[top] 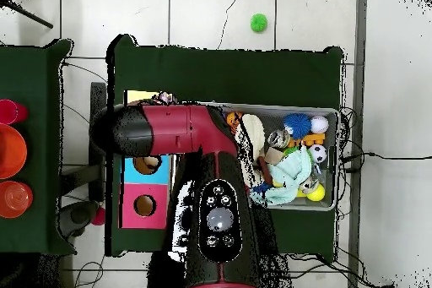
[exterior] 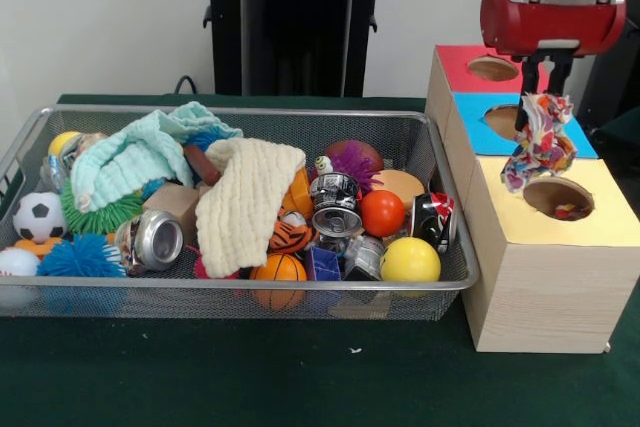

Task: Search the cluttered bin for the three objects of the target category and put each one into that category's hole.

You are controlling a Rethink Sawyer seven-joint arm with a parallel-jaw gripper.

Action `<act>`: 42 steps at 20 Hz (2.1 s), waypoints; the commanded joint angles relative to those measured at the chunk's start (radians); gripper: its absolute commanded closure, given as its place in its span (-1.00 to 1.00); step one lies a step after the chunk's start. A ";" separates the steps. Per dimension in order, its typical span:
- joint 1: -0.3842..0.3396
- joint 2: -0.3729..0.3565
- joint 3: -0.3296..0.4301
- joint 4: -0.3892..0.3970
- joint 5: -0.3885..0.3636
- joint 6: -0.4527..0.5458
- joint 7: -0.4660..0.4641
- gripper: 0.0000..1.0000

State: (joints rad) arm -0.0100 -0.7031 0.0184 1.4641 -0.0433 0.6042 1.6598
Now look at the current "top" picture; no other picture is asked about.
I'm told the black floor cable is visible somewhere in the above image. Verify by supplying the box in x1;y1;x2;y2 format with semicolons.
338;151;432;174

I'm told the black upright panel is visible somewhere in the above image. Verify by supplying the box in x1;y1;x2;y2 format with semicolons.
89;81;108;203

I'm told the shallow clear mesh bin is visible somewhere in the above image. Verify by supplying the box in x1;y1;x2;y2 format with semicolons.
198;101;340;212

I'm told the wooden box with three holes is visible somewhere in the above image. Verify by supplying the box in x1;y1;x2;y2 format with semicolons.
117;90;178;229

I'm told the white baseball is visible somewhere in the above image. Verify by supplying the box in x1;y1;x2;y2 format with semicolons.
310;114;329;134

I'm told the orange red round object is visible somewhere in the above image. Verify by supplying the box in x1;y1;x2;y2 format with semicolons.
0;180;34;219

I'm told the colourful patterned paper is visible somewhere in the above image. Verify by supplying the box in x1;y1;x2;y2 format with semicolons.
153;90;176;106

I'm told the orange bowl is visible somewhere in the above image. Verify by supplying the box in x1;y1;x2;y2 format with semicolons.
0;123;28;180

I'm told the black slanted rod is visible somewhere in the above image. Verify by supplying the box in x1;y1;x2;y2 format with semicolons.
0;0;54;30

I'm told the pink round object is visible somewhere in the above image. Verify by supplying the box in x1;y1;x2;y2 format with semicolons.
0;98;30;126

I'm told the black and white soccer ball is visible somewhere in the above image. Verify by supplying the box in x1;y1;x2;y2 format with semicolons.
308;144;327;163

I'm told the mint green cloth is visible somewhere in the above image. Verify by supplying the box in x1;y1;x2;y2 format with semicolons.
250;145;313;207

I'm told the orange mini basketball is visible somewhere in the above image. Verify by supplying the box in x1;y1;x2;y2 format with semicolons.
225;111;244;130

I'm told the blue spiky ball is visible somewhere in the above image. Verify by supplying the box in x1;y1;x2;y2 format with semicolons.
283;112;312;140

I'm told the green spiky ball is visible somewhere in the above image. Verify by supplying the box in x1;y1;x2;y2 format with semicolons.
250;13;268;34

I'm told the dark green side table cloth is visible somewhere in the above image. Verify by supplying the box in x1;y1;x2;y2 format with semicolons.
0;39;77;257

